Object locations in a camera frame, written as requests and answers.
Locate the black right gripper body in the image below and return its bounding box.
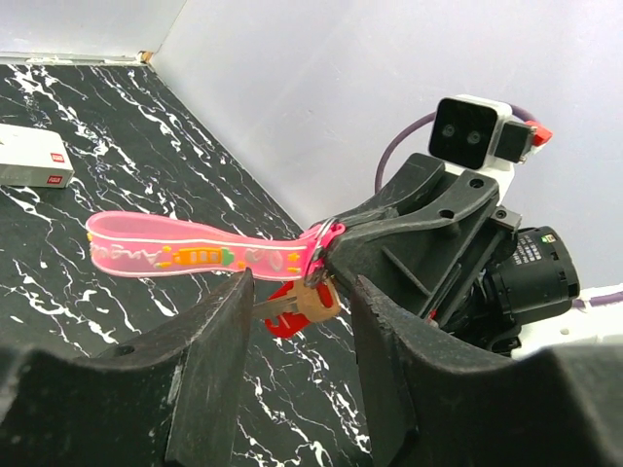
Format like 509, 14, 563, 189
427, 206, 521, 350

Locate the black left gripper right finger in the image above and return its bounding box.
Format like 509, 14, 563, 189
350, 277, 622, 466

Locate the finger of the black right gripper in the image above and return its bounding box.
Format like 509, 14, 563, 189
325, 174, 501, 316
336, 153, 445, 227

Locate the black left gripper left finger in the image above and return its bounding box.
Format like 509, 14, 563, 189
1, 271, 254, 466

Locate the silver metal keyring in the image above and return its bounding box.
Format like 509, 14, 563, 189
304, 217, 338, 288

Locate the silver key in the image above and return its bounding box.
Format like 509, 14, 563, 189
252, 280, 341, 323

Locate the red key tag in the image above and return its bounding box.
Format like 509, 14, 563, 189
259, 279, 341, 339

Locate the pink strap keychain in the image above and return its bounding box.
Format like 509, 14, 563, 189
86, 211, 346, 281

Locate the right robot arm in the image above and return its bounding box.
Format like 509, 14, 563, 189
324, 154, 622, 358

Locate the white cardboard box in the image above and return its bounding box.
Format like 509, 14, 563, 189
1, 124, 75, 189

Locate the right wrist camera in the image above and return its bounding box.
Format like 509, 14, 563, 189
427, 94, 553, 198

